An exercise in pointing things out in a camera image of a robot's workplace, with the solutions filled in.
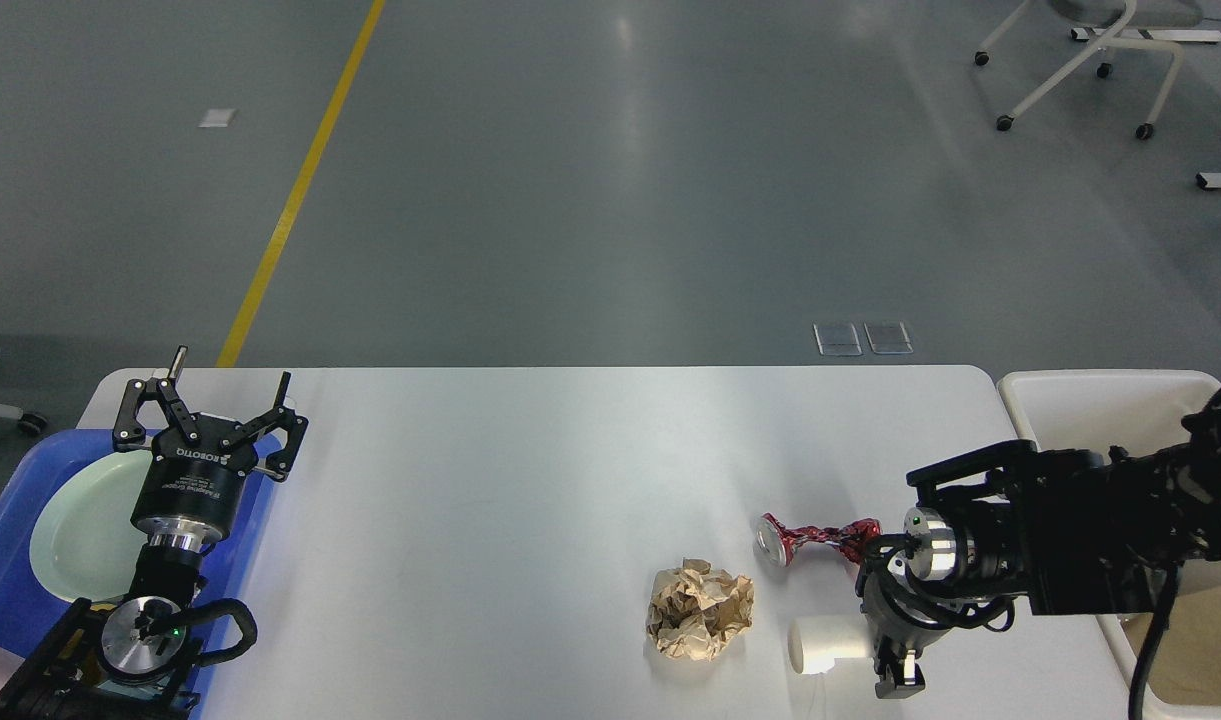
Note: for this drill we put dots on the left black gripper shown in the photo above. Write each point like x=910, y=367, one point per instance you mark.
x=195, y=485

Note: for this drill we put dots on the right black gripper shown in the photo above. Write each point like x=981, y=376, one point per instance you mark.
x=902, y=625

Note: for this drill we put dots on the white paper cup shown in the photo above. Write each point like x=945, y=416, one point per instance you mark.
x=816, y=643

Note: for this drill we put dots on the mint green plate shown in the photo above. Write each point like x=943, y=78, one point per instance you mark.
x=84, y=544

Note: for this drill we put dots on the brown paper bag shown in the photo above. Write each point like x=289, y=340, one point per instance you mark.
x=1187, y=669

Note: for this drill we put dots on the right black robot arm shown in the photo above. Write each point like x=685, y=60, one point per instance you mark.
x=1075, y=532

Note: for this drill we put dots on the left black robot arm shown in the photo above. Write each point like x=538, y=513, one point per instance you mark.
x=130, y=655

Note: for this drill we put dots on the white furniture leg with caster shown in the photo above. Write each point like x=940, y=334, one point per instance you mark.
x=30, y=423

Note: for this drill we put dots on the crushed red can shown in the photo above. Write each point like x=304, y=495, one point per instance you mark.
x=780, y=544

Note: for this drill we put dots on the crumpled brown paper ball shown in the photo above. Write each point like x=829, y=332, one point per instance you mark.
x=696, y=610

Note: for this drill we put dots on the blue plastic tray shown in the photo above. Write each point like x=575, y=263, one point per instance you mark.
x=27, y=612

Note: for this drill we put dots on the beige plastic bin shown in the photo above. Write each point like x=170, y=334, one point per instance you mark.
x=1140, y=410

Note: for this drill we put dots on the white floor label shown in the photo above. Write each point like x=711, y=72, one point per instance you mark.
x=216, y=118

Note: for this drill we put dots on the right floor plate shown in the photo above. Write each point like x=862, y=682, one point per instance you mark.
x=889, y=338

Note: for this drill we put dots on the floor plate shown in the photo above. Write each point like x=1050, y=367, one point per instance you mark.
x=838, y=339
x=889, y=338

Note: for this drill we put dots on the left floor plate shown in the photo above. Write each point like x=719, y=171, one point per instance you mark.
x=838, y=339

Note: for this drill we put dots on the white rolling chair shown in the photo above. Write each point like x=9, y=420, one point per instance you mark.
x=1113, y=26

